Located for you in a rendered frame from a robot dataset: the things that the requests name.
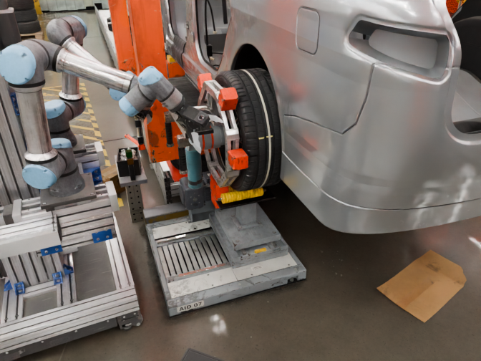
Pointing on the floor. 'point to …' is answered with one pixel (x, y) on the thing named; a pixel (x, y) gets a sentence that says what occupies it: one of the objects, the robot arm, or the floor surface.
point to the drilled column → (135, 203)
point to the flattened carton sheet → (424, 285)
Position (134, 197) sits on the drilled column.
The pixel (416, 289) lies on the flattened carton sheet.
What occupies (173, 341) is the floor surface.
